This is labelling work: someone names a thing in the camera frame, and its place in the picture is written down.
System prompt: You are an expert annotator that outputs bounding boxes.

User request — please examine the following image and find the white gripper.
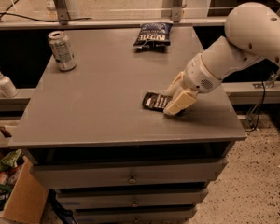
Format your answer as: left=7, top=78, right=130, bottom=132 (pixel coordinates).
left=161, top=53, right=221, bottom=116

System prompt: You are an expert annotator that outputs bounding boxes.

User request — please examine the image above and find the black rxbar chocolate wrapper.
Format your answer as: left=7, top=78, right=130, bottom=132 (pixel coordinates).
left=142, top=92, right=172, bottom=112

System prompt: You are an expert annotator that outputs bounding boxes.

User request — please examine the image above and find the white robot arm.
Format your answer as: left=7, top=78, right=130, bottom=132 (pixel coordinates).
left=164, top=2, right=280, bottom=116

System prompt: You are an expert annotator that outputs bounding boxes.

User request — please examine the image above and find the blue ruffles chip bag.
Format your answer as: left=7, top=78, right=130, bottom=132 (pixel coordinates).
left=133, top=22, right=173, bottom=49

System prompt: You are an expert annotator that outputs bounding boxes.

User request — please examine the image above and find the grey drawer cabinet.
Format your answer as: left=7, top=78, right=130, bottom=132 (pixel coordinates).
left=10, top=27, right=245, bottom=224

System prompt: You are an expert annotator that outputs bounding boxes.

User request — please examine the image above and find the silver soda can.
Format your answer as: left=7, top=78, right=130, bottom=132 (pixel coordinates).
left=48, top=31, right=77, bottom=71

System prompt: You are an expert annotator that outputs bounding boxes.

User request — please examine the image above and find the white pump bottle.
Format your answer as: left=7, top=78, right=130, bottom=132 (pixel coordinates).
left=0, top=71, right=18, bottom=98

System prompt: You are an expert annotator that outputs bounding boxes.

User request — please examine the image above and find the green snack bag in box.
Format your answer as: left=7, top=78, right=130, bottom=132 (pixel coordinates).
left=0, top=149, right=22, bottom=172

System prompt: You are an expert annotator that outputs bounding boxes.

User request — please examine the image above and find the cardboard box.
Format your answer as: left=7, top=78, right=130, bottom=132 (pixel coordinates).
left=0, top=157, right=49, bottom=224

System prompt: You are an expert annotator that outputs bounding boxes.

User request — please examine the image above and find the black cable by floor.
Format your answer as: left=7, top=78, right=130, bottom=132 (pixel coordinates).
left=244, top=80, right=268, bottom=133

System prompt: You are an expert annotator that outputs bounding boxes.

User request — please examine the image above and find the grey metal rail frame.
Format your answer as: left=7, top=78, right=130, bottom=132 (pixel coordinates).
left=0, top=0, right=280, bottom=30

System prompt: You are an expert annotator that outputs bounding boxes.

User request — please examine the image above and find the black cable on rail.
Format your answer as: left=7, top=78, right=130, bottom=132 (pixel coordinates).
left=0, top=0, right=92, bottom=23

